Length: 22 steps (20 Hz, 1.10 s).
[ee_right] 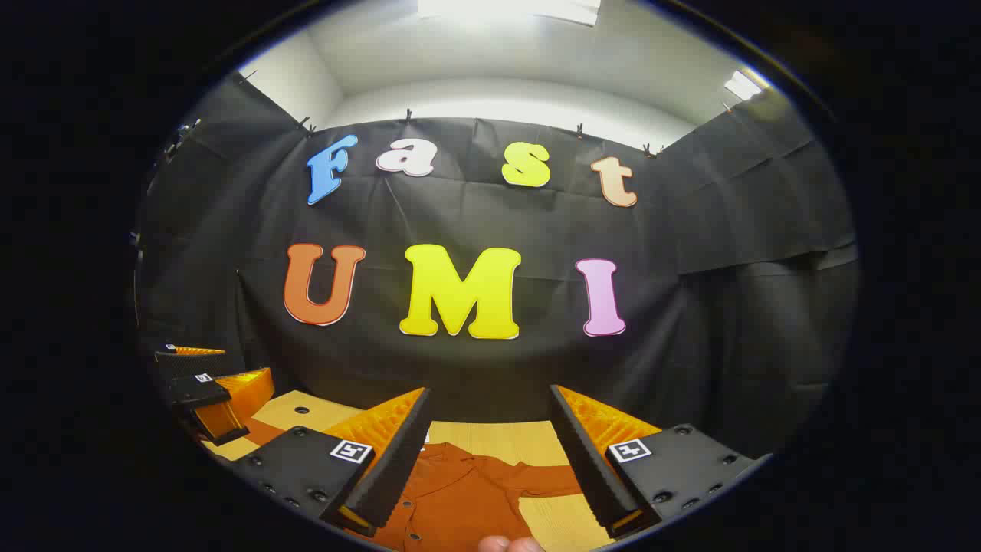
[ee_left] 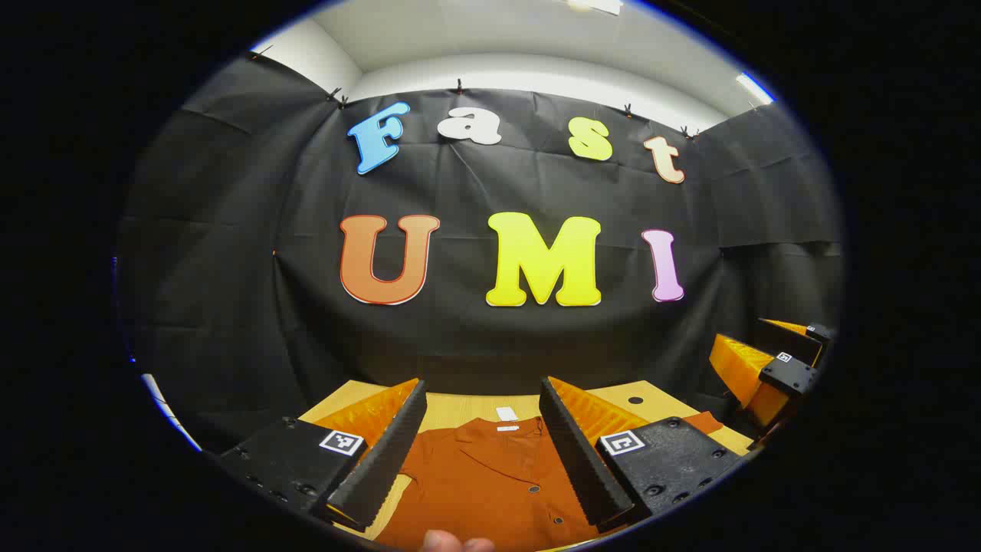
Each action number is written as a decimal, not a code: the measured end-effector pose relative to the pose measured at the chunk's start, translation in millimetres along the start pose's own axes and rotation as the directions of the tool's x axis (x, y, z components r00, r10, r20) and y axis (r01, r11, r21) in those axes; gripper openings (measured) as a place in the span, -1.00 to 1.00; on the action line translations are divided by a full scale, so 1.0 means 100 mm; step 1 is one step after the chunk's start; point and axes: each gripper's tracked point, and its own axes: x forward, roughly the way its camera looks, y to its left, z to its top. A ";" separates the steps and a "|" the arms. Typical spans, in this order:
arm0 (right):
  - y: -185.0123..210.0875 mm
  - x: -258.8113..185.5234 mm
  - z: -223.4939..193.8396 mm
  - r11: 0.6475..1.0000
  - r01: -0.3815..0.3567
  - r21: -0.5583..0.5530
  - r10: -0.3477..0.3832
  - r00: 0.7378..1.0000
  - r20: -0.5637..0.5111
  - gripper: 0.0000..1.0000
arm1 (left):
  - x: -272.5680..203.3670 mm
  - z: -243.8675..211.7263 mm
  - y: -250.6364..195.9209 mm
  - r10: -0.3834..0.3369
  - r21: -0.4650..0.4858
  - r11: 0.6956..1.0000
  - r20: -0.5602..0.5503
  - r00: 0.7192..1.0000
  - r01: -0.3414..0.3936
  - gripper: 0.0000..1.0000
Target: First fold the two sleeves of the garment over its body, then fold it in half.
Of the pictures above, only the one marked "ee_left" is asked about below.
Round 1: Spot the narrow ceiling light strip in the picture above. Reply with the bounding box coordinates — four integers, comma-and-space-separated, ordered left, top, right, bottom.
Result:
736, 71, 776, 106

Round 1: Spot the row of black cloth clips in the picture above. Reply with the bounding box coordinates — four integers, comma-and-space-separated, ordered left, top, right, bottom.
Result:
249, 46, 702, 143

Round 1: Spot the white side desk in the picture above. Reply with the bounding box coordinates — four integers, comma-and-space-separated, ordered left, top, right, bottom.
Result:
142, 373, 202, 452

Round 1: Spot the rust orange button shirt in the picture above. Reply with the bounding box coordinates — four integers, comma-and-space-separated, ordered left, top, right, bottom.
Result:
376, 412, 725, 552

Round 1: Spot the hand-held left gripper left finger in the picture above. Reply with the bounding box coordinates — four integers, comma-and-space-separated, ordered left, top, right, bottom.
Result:
218, 378, 428, 531

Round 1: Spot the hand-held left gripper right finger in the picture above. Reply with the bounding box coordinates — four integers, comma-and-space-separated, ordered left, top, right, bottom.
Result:
539, 376, 748, 534

